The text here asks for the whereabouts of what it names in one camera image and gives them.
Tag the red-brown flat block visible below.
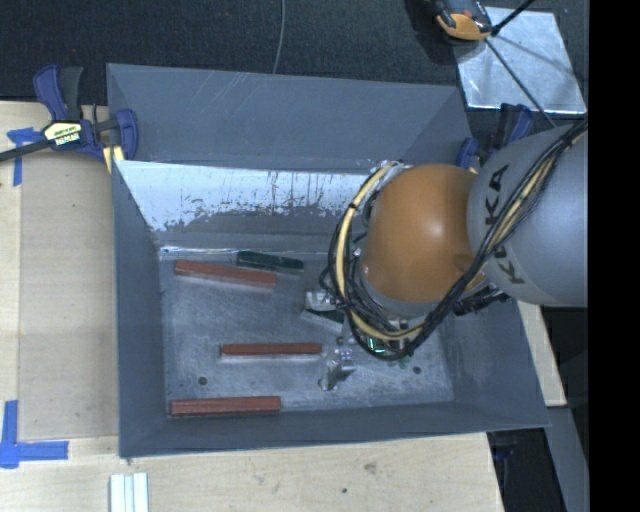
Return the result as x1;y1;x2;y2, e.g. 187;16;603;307
169;395;283;418
173;258;279;290
218;342;324;358

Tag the grey metal bin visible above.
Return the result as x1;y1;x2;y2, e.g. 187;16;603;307
105;62;552;459

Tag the dark green flat block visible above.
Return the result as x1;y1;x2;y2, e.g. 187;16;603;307
235;250;306;274

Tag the pale wood flat board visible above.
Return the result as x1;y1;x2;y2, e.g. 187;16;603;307
17;149;122;442

